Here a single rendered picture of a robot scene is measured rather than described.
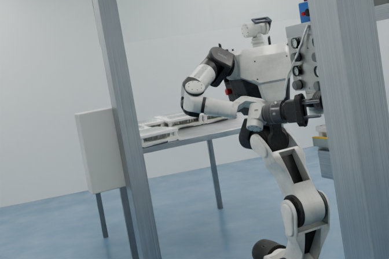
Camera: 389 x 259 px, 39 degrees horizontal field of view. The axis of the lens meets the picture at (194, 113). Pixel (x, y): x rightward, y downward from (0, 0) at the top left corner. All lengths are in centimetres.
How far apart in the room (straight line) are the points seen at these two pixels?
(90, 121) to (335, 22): 116
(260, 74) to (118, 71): 85
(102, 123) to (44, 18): 498
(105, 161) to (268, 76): 94
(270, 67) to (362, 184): 172
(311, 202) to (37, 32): 486
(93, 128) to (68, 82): 489
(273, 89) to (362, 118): 172
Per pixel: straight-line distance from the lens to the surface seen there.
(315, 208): 239
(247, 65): 239
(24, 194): 684
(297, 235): 241
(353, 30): 73
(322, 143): 197
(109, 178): 179
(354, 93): 72
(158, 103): 667
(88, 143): 176
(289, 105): 208
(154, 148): 314
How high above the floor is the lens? 129
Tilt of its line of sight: 5 degrees down
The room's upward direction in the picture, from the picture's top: 9 degrees counter-clockwise
